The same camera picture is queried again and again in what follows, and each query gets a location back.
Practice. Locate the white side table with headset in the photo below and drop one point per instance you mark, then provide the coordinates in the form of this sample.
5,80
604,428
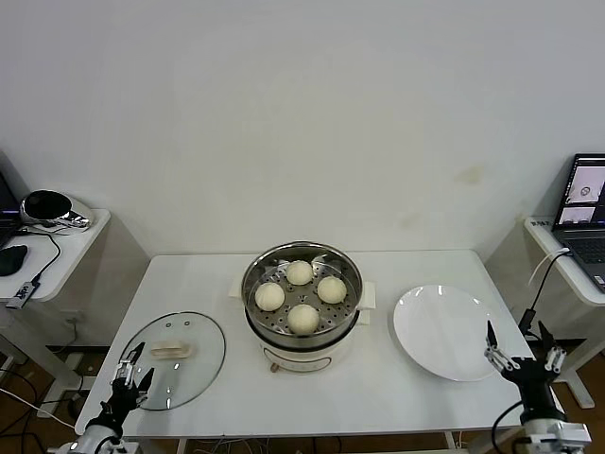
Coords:
75,246

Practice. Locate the label sticker with black text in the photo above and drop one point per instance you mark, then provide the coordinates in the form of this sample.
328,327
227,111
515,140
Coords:
541,223

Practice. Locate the cream electric cooker pot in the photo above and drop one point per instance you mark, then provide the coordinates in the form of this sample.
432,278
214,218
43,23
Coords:
302,354

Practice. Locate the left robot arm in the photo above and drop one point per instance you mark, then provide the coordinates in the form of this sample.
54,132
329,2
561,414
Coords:
94,435

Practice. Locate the white steamed baozi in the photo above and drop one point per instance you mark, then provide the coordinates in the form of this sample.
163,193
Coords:
270,297
303,319
331,289
300,273

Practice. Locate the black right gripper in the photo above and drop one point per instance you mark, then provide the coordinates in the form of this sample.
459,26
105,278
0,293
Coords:
534,383

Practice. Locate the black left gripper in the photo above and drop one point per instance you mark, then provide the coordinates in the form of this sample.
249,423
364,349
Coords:
120,404

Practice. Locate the white wall socket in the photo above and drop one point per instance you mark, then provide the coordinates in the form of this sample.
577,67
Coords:
74,317

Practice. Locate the stainless steel steamer basket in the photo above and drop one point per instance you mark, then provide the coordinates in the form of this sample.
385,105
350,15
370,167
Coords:
345,312

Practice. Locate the white round plate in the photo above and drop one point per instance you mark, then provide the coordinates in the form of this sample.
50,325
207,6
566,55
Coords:
439,331

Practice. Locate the chrome and black headset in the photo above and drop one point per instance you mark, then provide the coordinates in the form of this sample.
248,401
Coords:
47,205

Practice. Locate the grey laptop showing camera views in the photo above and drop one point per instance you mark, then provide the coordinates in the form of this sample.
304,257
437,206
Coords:
586,246

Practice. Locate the dark laptop with grey lid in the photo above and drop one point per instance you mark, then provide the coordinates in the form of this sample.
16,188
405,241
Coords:
7,198

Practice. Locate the black computer mouse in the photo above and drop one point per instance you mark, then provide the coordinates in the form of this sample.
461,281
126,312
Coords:
12,260

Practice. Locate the grey usb hub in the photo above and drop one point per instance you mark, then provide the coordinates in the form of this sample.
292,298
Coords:
21,294

